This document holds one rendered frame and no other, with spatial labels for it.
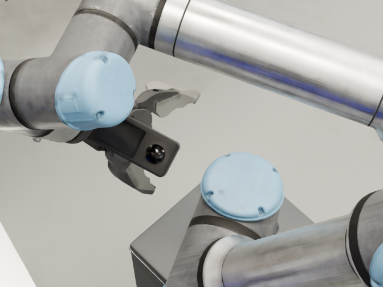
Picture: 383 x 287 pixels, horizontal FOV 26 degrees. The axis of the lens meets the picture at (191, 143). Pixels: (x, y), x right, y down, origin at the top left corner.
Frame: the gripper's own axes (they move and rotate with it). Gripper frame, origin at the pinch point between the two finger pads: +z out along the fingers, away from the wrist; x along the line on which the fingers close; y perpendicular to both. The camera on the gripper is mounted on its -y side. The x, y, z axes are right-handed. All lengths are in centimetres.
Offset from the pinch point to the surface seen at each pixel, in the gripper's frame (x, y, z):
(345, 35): -32, 64, 139
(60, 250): 54, 74, 72
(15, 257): 27.4, 17.7, -1.6
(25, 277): 28.9, 14.4, -1.4
